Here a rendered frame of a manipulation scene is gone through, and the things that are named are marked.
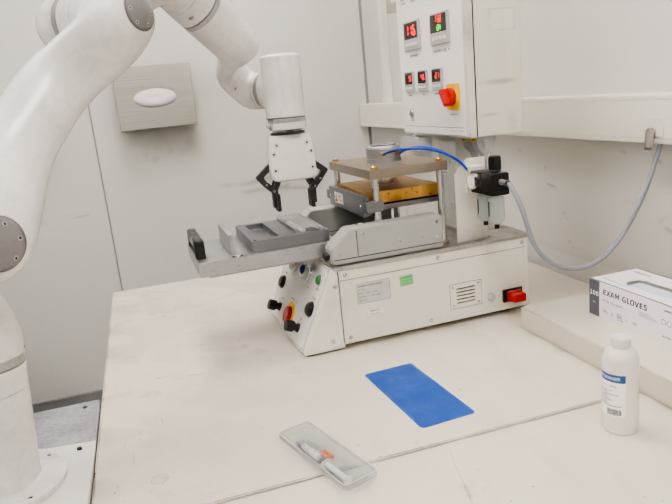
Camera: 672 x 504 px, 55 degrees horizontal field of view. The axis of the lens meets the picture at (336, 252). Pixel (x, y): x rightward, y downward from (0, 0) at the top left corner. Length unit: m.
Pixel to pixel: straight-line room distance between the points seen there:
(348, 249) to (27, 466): 0.68
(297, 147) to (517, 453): 0.76
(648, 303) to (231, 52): 0.88
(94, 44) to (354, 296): 0.68
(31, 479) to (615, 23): 1.42
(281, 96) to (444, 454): 0.78
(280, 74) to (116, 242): 1.67
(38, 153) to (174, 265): 1.98
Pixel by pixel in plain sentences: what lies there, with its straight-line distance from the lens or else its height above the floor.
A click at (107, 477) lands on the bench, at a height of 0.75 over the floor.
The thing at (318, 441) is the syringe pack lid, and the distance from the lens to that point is 1.00.
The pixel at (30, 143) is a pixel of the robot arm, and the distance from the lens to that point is 0.98.
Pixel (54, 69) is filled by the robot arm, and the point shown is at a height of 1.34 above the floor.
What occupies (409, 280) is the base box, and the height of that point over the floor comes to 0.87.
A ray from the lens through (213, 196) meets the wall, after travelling 2.88.
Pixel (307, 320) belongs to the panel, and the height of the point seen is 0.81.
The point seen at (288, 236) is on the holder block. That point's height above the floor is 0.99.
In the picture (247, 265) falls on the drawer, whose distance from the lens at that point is 1.31.
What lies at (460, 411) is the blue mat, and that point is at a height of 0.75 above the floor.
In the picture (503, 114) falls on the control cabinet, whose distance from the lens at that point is 1.43.
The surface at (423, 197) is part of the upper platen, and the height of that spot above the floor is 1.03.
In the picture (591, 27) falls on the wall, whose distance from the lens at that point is 1.67.
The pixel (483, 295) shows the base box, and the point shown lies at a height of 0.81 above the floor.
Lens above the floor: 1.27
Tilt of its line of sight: 14 degrees down
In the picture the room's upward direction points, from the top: 6 degrees counter-clockwise
